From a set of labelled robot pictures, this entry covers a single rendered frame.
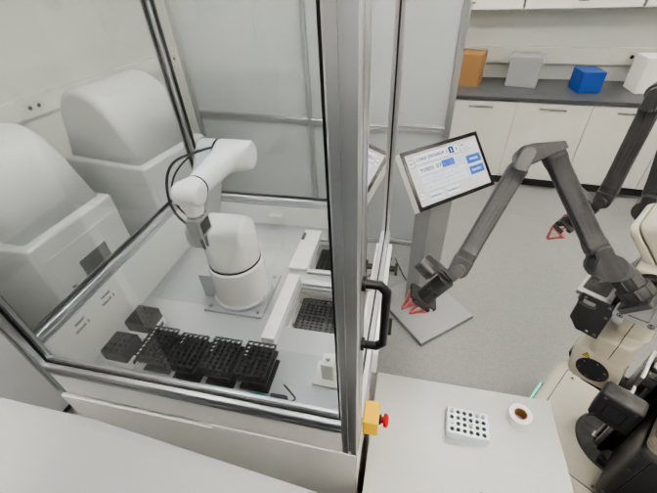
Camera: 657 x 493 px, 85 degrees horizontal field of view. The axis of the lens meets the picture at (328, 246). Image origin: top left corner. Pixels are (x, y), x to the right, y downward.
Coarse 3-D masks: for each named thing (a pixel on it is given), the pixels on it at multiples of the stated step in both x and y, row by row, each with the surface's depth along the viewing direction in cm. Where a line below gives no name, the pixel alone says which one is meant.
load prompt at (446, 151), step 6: (456, 144) 189; (432, 150) 183; (438, 150) 185; (444, 150) 186; (450, 150) 187; (456, 150) 189; (414, 156) 179; (420, 156) 181; (426, 156) 182; (432, 156) 183; (438, 156) 184; (444, 156) 186; (420, 162) 180
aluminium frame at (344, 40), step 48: (336, 0) 33; (336, 48) 35; (336, 96) 38; (336, 144) 41; (336, 192) 45; (336, 240) 50; (384, 240) 156; (336, 288) 56; (336, 336) 64; (96, 384) 102; (144, 384) 96; (288, 432) 94; (336, 432) 87
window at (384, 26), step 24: (384, 0) 65; (384, 24) 69; (384, 48) 74; (384, 72) 79; (384, 96) 86; (384, 120) 93; (384, 144) 102; (384, 168) 112; (384, 192) 125; (384, 216) 142
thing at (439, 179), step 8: (448, 168) 186; (456, 168) 187; (464, 168) 189; (424, 176) 180; (432, 176) 182; (440, 176) 183; (448, 176) 185; (456, 176) 187; (464, 176) 189; (424, 184) 180; (432, 184) 181; (440, 184) 183; (448, 184) 185
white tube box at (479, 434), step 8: (448, 408) 117; (456, 408) 116; (448, 416) 115; (456, 416) 114; (464, 416) 114; (472, 416) 114; (480, 416) 114; (448, 424) 113; (456, 424) 113; (464, 424) 113; (480, 424) 112; (488, 424) 112; (448, 432) 111; (456, 432) 110; (464, 432) 112; (472, 432) 111; (480, 432) 110; (488, 432) 110; (464, 440) 112; (472, 440) 110; (480, 440) 109; (488, 440) 108
